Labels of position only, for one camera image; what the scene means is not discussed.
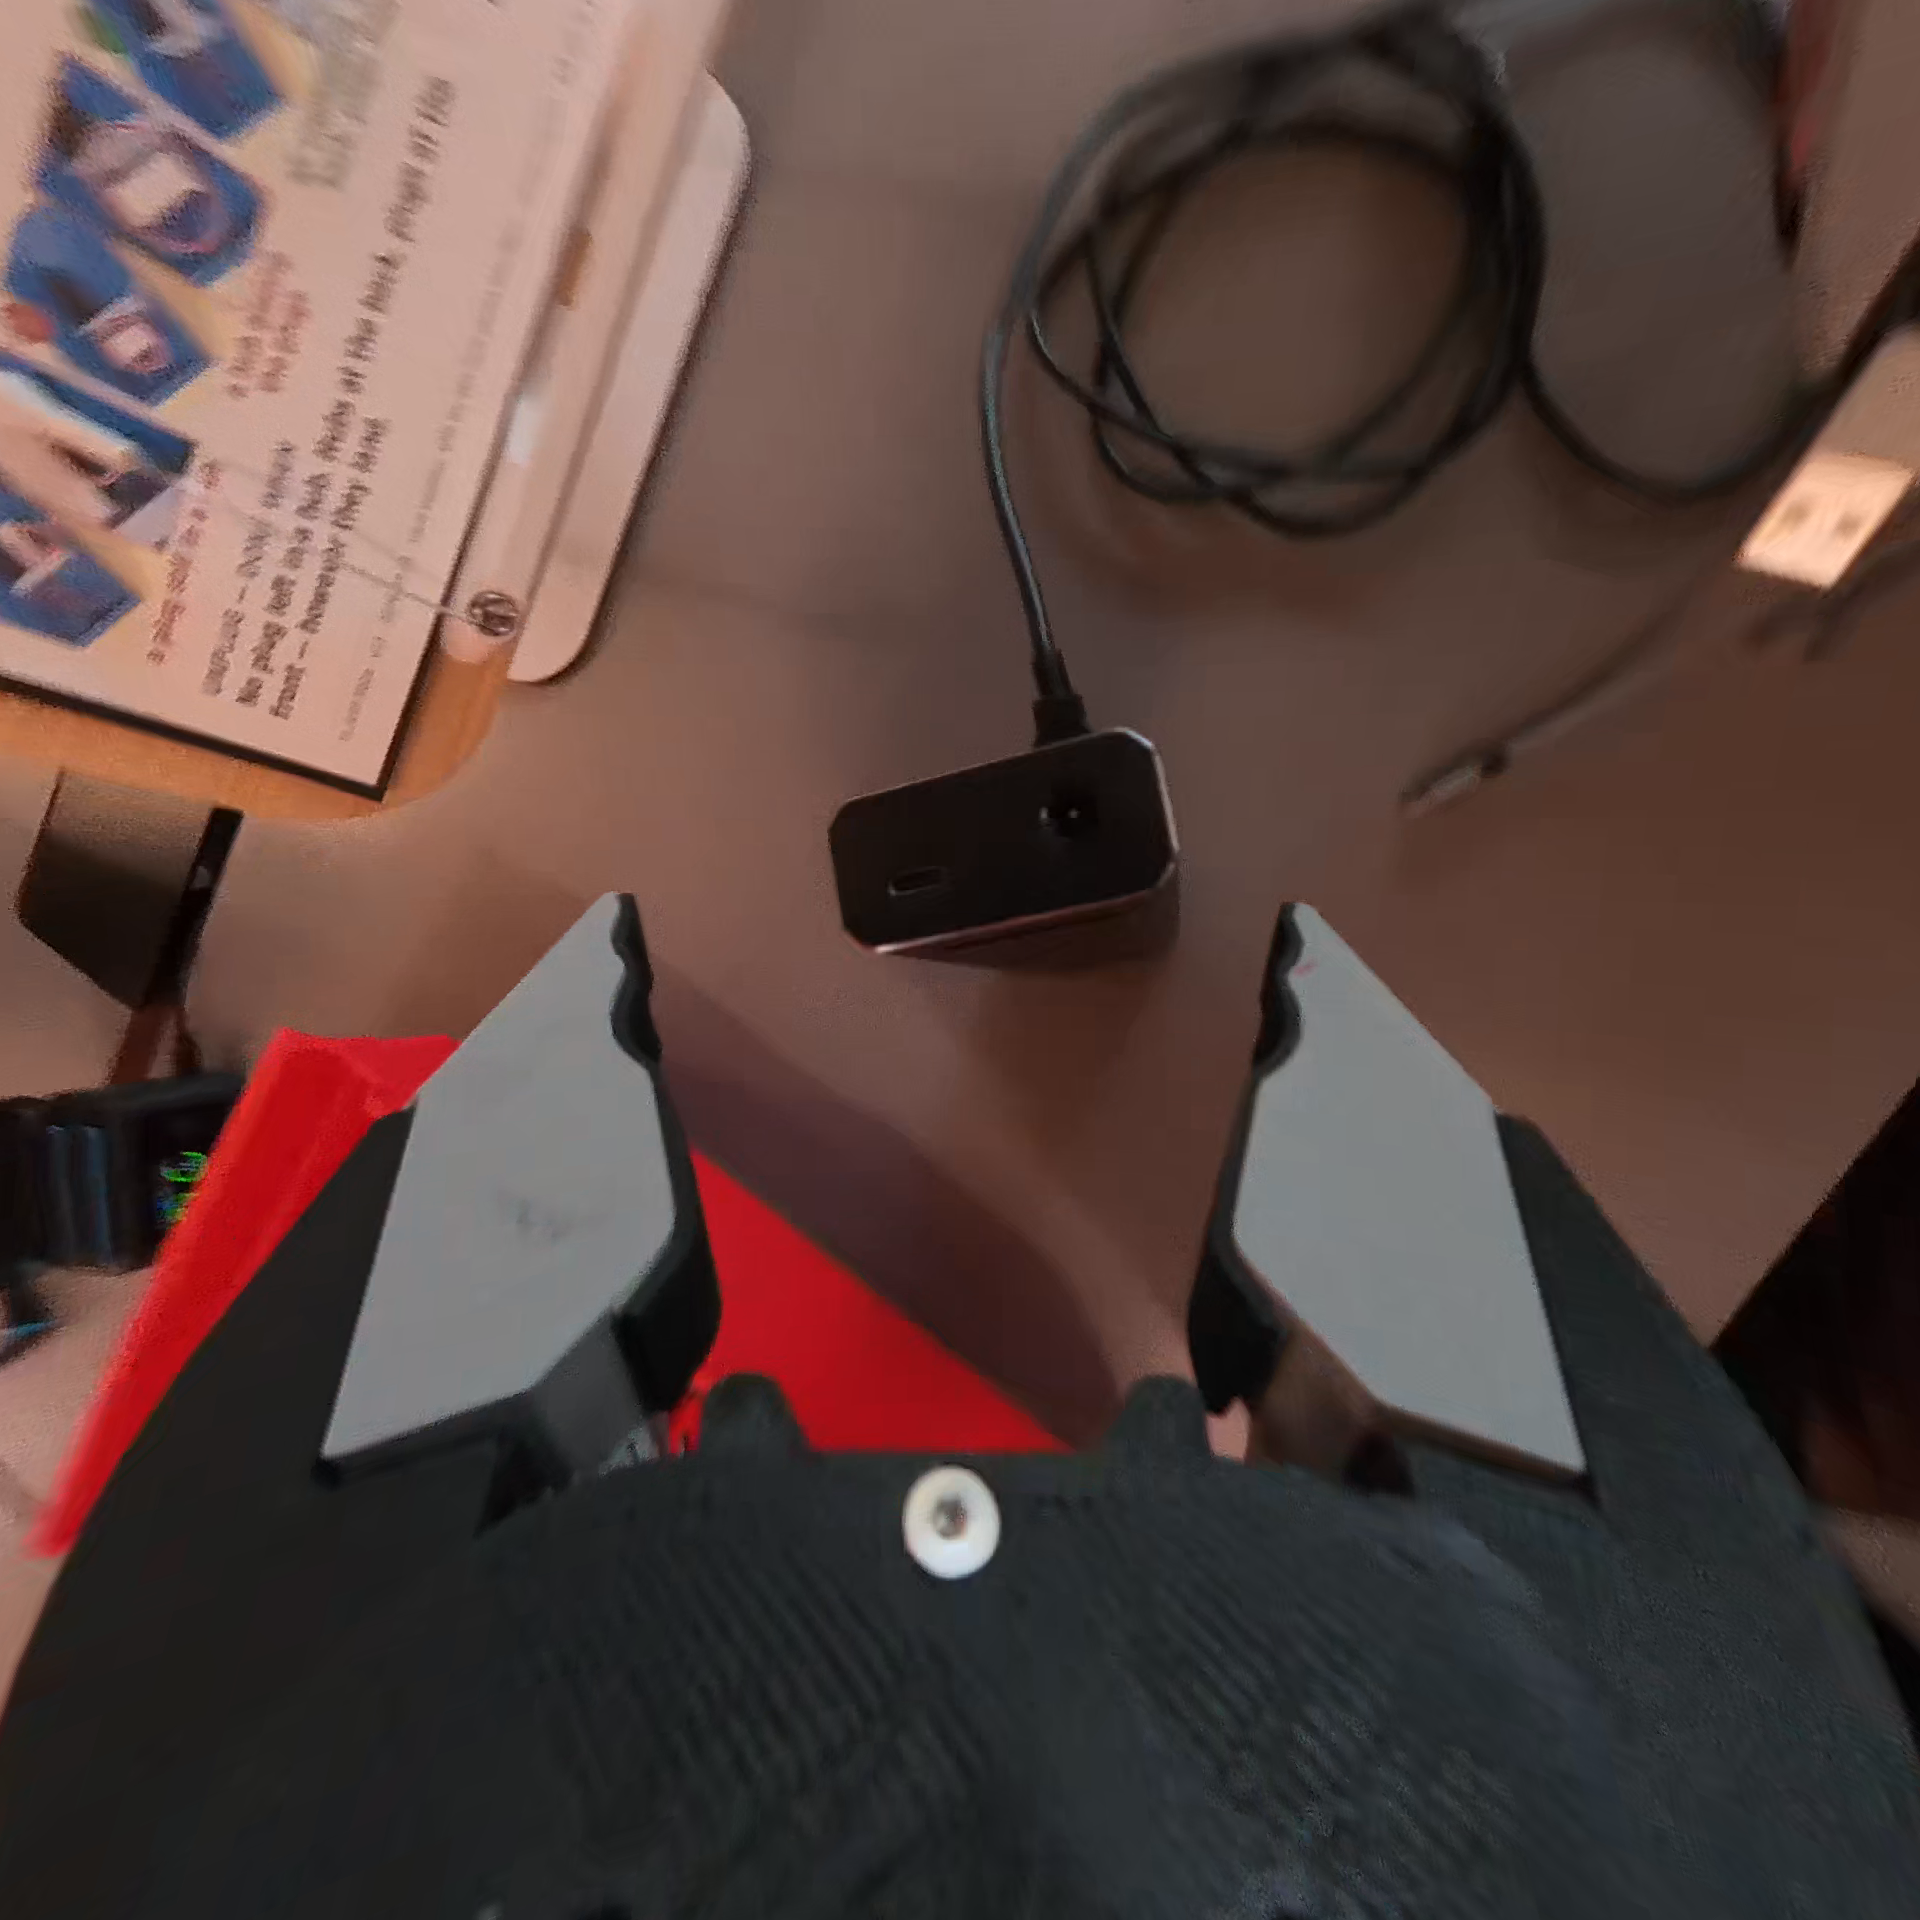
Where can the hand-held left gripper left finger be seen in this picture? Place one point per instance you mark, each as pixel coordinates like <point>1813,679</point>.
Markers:
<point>512,1217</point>

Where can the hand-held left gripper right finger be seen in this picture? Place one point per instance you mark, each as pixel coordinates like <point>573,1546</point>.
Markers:
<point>1396,1202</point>

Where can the black usb hub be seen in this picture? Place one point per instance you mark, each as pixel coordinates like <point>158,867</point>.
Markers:
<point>992,856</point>

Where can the red flat sheet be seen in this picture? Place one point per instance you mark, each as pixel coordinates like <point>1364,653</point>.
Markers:
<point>841,1320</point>

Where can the black device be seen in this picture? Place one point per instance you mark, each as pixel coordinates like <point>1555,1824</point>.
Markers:
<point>75,1170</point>

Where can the printed instruction sheet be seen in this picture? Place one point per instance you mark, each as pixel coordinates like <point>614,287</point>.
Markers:
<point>344,373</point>

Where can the white rounded board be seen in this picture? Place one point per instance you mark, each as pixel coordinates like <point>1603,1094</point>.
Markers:
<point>630,344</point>

